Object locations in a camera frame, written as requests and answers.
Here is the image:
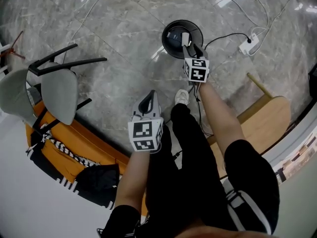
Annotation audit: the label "white power strip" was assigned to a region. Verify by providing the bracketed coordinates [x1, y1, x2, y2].
[238, 32, 260, 56]

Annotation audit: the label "black and white striped blanket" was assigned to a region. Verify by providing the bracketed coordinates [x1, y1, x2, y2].
[25, 123, 120, 210]

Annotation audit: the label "black power cable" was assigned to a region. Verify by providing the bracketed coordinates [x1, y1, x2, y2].
[204, 32, 253, 51]

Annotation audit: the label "person's left forearm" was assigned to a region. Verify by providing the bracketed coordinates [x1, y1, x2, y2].
[114, 149, 151, 212]

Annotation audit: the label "person's white shoe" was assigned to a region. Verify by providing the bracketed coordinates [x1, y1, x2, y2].
[174, 89, 190, 106]

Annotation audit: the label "person's black striped shirt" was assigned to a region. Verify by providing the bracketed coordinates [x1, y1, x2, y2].
[97, 139, 281, 238]

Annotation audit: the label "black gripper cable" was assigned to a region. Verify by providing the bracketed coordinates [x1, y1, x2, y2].
[187, 82, 214, 137]

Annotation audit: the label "red metal rods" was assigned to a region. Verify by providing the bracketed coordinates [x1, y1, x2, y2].
[0, 30, 26, 60]

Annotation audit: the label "black round trash bin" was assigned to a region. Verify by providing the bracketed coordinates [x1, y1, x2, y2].
[161, 20, 204, 60]

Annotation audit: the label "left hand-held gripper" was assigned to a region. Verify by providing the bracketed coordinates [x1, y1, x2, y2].
[127, 90, 164, 152]

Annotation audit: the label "black box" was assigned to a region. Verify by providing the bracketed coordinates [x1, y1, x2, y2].
[308, 62, 317, 99]

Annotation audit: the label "person's right forearm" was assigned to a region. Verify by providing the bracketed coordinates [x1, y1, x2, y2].
[198, 81, 246, 157]

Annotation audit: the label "black bag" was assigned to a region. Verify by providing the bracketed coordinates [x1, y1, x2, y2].
[75, 163, 121, 200]

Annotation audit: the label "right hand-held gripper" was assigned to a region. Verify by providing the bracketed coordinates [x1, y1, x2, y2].
[182, 43, 211, 95]

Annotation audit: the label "grey chair with black legs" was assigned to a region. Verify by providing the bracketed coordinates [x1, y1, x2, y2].
[0, 43, 108, 126]

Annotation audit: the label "white cable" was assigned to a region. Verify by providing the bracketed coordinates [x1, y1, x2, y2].
[61, 0, 113, 64]
[210, 0, 270, 31]

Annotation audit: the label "orange sofa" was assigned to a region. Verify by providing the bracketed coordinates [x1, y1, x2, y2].
[24, 100, 149, 217]

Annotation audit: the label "person's black trousers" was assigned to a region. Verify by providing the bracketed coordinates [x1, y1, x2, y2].
[145, 103, 237, 234]

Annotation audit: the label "wooden chair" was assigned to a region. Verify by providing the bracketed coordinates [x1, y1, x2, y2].
[206, 72, 292, 181]

